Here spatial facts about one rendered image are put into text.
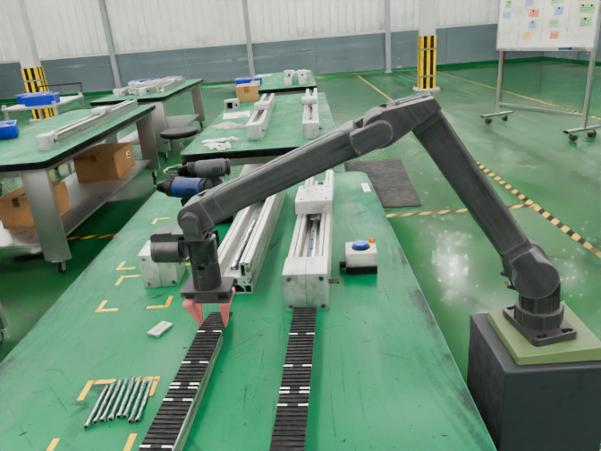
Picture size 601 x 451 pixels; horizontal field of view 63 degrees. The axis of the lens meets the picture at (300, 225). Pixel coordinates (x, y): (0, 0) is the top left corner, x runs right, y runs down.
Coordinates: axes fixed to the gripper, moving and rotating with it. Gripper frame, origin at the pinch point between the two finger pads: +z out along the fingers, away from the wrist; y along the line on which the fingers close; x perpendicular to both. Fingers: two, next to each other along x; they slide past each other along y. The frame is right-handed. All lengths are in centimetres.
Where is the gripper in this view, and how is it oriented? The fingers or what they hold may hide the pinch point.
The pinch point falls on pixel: (213, 322)
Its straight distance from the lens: 108.0
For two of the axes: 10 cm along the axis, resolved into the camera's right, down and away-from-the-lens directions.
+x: -0.8, 3.7, -9.3
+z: 0.6, 9.3, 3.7
